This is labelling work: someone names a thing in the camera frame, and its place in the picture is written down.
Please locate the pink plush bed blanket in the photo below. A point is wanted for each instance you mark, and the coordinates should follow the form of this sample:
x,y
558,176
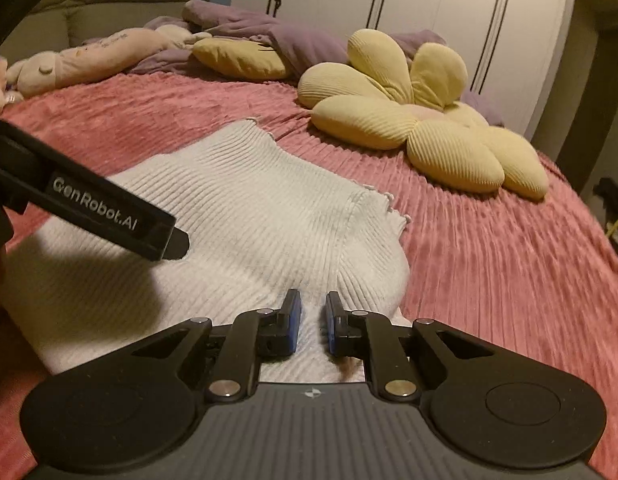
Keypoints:
x,y
489,270

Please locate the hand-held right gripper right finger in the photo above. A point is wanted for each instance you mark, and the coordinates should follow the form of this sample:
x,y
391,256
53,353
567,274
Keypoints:
x,y
332,327

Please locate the white ribbed knit sweater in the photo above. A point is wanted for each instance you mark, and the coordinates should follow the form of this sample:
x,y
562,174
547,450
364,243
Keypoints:
x,y
249,220

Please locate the white wardrobe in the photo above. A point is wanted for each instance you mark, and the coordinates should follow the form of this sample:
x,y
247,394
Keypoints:
x,y
429,5

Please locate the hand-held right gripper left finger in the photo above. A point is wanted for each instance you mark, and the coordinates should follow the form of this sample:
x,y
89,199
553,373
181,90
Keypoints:
x,y
294,325

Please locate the small yellow pillow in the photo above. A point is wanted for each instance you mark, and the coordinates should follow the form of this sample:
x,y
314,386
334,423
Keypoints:
x,y
239,57

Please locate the long pink plush toy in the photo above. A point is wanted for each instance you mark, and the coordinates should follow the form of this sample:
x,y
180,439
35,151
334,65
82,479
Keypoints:
x,y
89,57

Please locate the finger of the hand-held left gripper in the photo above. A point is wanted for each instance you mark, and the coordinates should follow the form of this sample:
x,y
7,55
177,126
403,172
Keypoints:
x,y
178,244

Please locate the dark floor item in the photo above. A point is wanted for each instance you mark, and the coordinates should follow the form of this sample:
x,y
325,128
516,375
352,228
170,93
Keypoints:
x,y
611,192

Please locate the purple duvet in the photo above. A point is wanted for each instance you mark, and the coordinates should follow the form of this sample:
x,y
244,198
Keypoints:
x,y
299,40

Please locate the yellow flower-shaped pillow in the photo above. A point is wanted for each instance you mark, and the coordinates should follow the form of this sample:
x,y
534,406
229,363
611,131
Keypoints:
x,y
424,130

